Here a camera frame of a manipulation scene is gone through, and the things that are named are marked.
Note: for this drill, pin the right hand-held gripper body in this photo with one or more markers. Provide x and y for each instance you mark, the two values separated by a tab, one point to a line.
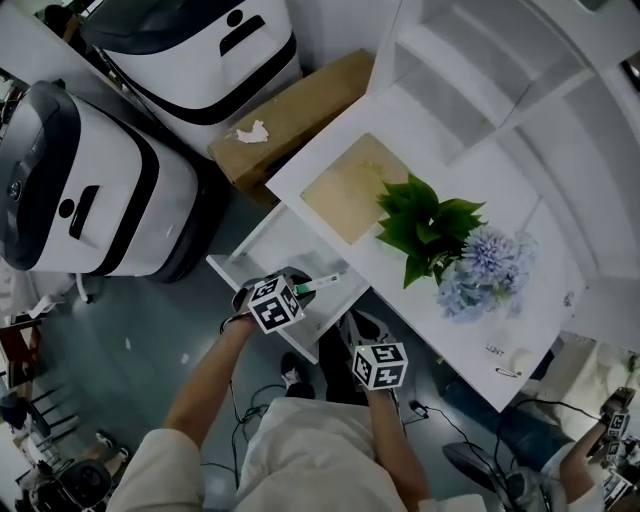
382	367

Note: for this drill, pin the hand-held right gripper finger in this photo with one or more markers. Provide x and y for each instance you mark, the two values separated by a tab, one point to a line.
352	327
374	332

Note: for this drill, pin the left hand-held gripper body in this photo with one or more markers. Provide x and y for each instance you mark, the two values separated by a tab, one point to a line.
272	305

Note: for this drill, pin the green and white small packet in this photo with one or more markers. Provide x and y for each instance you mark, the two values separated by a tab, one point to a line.
325	282

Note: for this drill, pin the white drawer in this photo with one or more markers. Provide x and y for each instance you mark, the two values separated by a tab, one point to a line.
280	250

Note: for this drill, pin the person's right forearm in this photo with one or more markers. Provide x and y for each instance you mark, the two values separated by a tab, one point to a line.
395	440

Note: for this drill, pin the person's left forearm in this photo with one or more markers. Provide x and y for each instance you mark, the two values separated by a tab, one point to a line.
215	380

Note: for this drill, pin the person's black trousers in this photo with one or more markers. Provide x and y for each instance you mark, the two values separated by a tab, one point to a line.
335	365

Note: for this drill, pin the black power adapter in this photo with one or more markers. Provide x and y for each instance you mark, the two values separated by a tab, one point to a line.
418	407

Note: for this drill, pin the person's black shoe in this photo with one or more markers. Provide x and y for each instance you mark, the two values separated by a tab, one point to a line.
292	370

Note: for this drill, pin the white desk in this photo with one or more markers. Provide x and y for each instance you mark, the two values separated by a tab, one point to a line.
450	350

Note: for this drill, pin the person's white shirt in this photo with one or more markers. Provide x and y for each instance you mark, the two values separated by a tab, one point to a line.
310	460

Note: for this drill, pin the blue flower bouquet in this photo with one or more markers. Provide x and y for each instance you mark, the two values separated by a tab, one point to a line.
450	235

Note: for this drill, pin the tan wooden board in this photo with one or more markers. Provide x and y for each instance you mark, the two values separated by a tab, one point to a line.
345	195

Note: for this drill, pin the white black wheeled robot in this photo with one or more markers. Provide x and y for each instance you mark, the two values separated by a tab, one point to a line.
200	65
125	200

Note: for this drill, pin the white office chair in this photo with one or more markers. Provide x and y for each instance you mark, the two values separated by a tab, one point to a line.
90	292

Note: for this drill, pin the brown cardboard box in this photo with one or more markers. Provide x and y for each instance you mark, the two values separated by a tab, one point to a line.
300	115

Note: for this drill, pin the white crumpled cloth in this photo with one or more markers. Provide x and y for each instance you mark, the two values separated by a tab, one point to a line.
600	365

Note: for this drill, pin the dark wooden table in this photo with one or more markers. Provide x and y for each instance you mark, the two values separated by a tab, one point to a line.
20	350

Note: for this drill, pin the black round device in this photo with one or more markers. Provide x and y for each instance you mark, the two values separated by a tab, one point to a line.
85	482

